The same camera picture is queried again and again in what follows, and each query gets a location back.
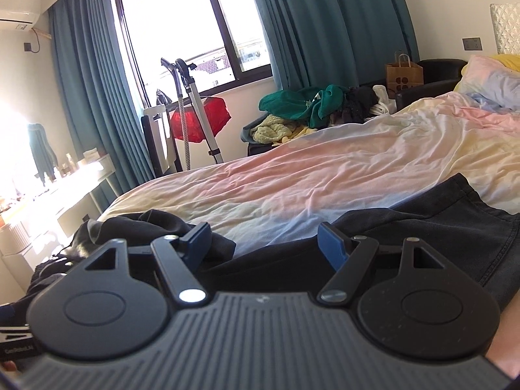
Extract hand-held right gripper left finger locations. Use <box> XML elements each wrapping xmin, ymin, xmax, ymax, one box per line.
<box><xmin>81</xmin><ymin>223</ymin><xmax>212</xmax><ymax>306</ymax></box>

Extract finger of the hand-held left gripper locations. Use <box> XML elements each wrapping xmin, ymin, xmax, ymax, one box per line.
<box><xmin>0</xmin><ymin>304</ymin><xmax>28</xmax><ymax>327</ymax></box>

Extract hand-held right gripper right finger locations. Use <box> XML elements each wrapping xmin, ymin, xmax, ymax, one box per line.
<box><xmin>318</xmin><ymin>222</ymin><xmax>445</xmax><ymax>305</ymax></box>

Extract dark black garment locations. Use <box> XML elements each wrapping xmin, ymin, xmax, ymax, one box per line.
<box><xmin>30</xmin><ymin>209</ymin><xmax>237</xmax><ymax>293</ymax></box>

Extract washed black shorts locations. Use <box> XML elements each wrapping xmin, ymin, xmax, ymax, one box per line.
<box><xmin>203</xmin><ymin>173</ymin><xmax>520</xmax><ymax>311</ymax></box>

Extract black clothes heap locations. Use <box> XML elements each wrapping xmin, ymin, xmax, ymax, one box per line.
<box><xmin>329</xmin><ymin>87</ymin><xmax>380</xmax><ymax>126</ymax></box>

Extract white ribbed appliance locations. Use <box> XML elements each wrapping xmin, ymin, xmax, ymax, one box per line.
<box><xmin>0</xmin><ymin>220</ymin><xmax>33</xmax><ymax>257</ymax></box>

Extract pastel tie-dye duvet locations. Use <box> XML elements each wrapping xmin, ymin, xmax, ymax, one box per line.
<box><xmin>97</xmin><ymin>89</ymin><xmax>520</xmax><ymax>261</ymax></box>

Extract white ironing rack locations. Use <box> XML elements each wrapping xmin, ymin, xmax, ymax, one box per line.
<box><xmin>141</xmin><ymin>105</ymin><xmax>179</xmax><ymax>179</ymax></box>

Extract red garment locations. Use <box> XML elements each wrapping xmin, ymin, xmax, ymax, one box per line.
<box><xmin>170</xmin><ymin>97</ymin><xmax>232</xmax><ymax>144</ymax></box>

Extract white desk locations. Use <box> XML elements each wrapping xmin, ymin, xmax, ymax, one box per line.
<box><xmin>0</xmin><ymin>158</ymin><xmax>114</xmax><ymax>261</ymax></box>

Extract pale yellow knitted cloth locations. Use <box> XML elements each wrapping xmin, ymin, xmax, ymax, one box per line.
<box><xmin>250</xmin><ymin>114</ymin><xmax>297</xmax><ymax>145</ymax></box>

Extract garment steamer stand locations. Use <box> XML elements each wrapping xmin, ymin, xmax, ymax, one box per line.
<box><xmin>160</xmin><ymin>58</ymin><xmax>225</xmax><ymax>171</ymax></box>

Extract green hoodie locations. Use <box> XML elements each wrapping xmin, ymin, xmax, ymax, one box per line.
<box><xmin>259</xmin><ymin>84</ymin><xmax>349</xmax><ymax>130</ymax></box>

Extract white cloth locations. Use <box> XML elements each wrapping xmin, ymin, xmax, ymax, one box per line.
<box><xmin>368</xmin><ymin>84</ymin><xmax>397</xmax><ymax>116</ymax></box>

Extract dark green hanging cloth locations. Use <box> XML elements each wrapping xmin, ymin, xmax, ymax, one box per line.
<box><xmin>28</xmin><ymin>123</ymin><xmax>59</xmax><ymax>179</ymax></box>

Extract brown paper bag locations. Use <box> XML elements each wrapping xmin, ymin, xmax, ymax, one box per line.
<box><xmin>385</xmin><ymin>51</ymin><xmax>424</xmax><ymax>95</ymax></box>

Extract teal curtain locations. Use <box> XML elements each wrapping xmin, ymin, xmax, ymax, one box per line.
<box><xmin>48</xmin><ymin>0</ymin><xmax>171</xmax><ymax>212</ymax></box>
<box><xmin>244</xmin><ymin>0</ymin><xmax>421</xmax><ymax>90</ymax></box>

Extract person's leg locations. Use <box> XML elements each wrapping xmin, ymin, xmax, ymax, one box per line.
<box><xmin>485</xmin><ymin>305</ymin><xmax>520</xmax><ymax>378</ymax></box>

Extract black leather armchair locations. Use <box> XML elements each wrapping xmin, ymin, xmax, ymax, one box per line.
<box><xmin>394</xmin><ymin>59</ymin><xmax>469</xmax><ymax>112</ymax></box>

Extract dark framed window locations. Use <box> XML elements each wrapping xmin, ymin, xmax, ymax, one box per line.
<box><xmin>108</xmin><ymin>0</ymin><xmax>274</xmax><ymax>98</ymax></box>

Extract pastel tie-dye pillow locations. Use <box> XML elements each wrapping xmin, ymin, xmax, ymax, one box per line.
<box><xmin>459</xmin><ymin>55</ymin><xmax>520</xmax><ymax>112</ymax></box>

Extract yellow pillow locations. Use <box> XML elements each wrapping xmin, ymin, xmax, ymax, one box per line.
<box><xmin>452</xmin><ymin>54</ymin><xmax>520</xmax><ymax>93</ymax></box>

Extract white quilted headboard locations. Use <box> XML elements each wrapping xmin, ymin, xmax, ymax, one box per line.
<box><xmin>489</xmin><ymin>3</ymin><xmax>520</xmax><ymax>55</ymax></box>

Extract white air conditioner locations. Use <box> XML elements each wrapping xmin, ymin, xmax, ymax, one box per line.
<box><xmin>0</xmin><ymin>0</ymin><xmax>43</xmax><ymax>29</ymax></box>

